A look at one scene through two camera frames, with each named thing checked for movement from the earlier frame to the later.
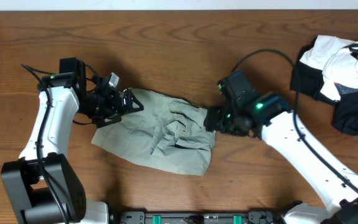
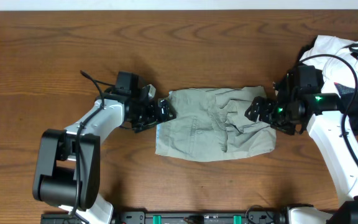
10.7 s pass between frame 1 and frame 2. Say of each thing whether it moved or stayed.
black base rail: stayed
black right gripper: moved
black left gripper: moved
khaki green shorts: moved
